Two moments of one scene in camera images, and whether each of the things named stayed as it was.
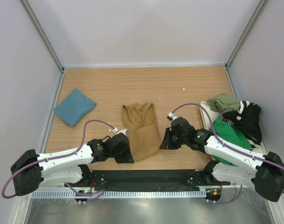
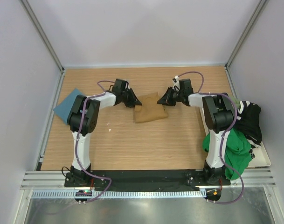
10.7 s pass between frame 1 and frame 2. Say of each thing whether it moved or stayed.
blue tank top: stayed
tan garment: moved
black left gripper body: moved
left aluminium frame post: stayed
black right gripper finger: moved
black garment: stayed
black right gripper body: moved
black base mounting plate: stayed
